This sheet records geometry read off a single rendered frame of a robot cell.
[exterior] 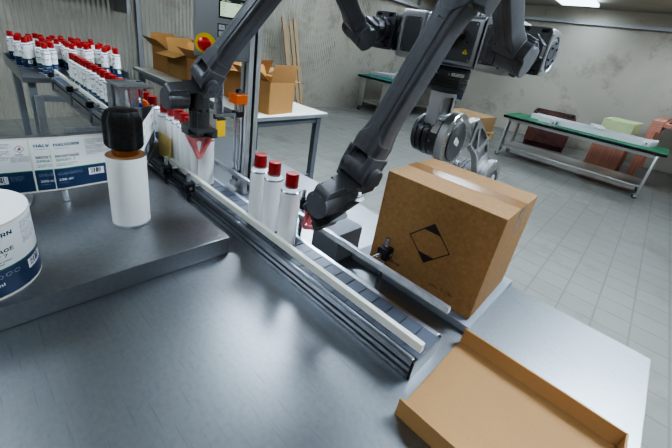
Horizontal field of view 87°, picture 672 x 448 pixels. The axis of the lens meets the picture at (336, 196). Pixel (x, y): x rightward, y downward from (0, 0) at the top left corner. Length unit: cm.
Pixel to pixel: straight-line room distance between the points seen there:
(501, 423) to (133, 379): 64
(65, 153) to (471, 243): 105
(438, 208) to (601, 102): 850
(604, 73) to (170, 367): 908
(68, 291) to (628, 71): 915
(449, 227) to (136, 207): 77
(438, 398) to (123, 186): 83
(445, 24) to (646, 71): 863
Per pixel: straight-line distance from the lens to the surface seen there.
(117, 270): 91
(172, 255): 93
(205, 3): 123
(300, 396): 71
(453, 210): 84
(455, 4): 68
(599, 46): 934
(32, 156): 117
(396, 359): 76
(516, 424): 81
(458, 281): 90
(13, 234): 86
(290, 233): 93
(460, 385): 81
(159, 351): 78
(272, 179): 94
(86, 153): 119
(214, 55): 103
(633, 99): 923
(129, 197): 101
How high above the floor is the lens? 140
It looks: 24 degrees down
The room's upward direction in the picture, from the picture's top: 10 degrees clockwise
